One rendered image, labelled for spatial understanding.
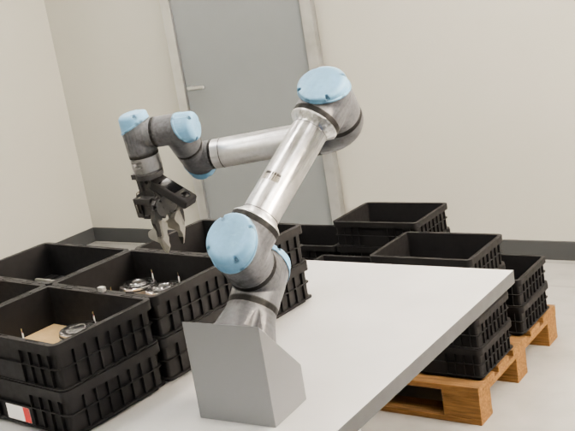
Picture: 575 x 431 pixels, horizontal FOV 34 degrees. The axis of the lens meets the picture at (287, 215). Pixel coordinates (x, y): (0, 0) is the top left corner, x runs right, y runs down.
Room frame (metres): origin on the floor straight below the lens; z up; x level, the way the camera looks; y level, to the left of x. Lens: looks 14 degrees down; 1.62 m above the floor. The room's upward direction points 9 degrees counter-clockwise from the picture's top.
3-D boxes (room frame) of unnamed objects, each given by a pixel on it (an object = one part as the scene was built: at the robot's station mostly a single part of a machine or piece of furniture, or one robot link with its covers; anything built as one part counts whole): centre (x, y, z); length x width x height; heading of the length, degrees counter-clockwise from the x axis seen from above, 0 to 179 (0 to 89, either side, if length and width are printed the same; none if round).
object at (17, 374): (2.15, 0.60, 0.87); 0.40 x 0.30 x 0.11; 50
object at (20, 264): (2.64, 0.71, 0.87); 0.40 x 0.30 x 0.11; 50
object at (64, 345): (2.15, 0.60, 0.92); 0.40 x 0.30 x 0.02; 50
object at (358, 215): (3.83, -0.43, 0.37); 0.40 x 0.30 x 0.45; 54
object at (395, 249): (3.27, -0.51, 0.37); 0.40 x 0.30 x 0.45; 54
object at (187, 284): (2.38, 0.40, 0.92); 0.40 x 0.30 x 0.02; 50
